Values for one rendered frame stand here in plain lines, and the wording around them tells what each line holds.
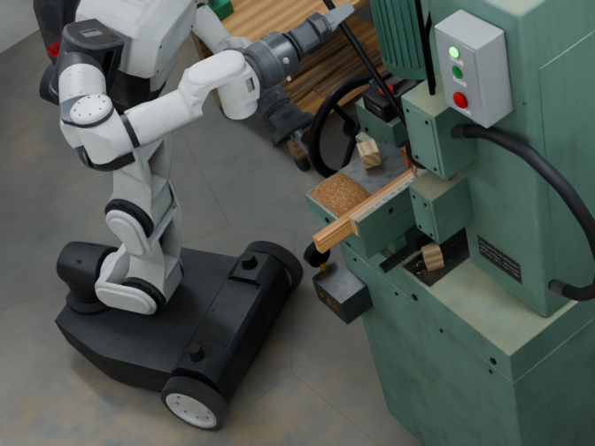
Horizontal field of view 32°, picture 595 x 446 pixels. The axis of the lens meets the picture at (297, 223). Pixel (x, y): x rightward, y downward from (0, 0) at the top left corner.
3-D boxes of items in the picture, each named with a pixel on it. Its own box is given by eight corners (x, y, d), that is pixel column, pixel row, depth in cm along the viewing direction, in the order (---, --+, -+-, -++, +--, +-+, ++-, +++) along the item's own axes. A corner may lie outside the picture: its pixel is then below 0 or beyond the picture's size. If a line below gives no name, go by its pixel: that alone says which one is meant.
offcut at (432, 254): (440, 256, 220) (436, 242, 217) (444, 266, 218) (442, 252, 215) (424, 260, 220) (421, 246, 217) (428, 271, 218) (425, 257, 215)
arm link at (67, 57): (51, 108, 206) (50, 72, 217) (96, 117, 210) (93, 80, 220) (64, 59, 200) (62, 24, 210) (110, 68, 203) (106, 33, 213)
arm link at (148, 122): (181, 95, 185) (81, 141, 182) (198, 139, 192) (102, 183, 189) (163, 68, 193) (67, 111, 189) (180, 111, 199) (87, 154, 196)
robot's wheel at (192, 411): (209, 396, 284) (231, 437, 297) (217, 382, 287) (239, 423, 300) (150, 383, 293) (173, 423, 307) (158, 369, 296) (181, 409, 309)
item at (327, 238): (524, 103, 233) (523, 88, 230) (530, 106, 231) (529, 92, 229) (316, 249, 216) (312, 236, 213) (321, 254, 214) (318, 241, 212)
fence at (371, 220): (566, 90, 233) (564, 71, 229) (571, 93, 232) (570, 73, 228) (359, 237, 215) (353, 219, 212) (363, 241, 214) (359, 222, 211)
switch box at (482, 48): (472, 86, 175) (460, 7, 164) (514, 111, 168) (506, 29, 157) (444, 104, 173) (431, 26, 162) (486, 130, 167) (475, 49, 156)
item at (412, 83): (399, 74, 240) (396, 56, 236) (431, 94, 233) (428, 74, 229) (356, 103, 236) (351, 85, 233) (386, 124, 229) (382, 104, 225)
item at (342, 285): (342, 280, 257) (336, 257, 252) (373, 306, 249) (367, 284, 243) (315, 298, 255) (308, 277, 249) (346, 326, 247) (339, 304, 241)
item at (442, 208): (451, 203, 208) (443, 159, 200) (475, 219, 203) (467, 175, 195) (414, 228, 205) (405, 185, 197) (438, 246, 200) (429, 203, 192)
